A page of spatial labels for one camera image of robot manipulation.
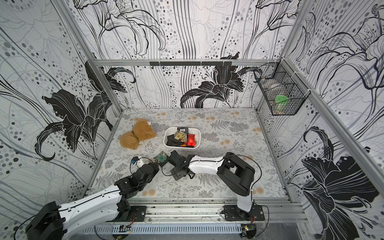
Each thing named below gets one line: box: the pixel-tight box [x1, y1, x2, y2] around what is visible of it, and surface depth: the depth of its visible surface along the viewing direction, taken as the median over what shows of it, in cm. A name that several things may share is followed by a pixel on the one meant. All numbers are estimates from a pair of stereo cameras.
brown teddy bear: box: [120, 118, 157, 150], surface depth 96 cm
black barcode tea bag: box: [177, 127, 189, 133], surface depth 102 cm
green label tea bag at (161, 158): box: [153, 150, 167, 164], surface depth 95 cm
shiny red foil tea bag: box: [184, 133, 197, 147], surface depth 97 cm
